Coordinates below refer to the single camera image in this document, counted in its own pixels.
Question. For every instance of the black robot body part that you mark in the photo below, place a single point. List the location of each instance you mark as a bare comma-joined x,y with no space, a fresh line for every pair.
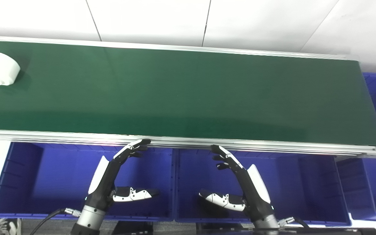
132,228
321,231

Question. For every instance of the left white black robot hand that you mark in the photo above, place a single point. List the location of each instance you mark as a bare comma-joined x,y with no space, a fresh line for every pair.
104,182

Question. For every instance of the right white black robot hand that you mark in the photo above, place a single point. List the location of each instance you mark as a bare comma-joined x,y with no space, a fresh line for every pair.
253,192

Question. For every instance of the green conveyor belt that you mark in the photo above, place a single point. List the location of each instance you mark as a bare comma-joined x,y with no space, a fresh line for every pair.
188,91
207,143

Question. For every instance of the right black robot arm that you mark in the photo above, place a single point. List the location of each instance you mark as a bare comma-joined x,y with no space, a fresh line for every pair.
266,225

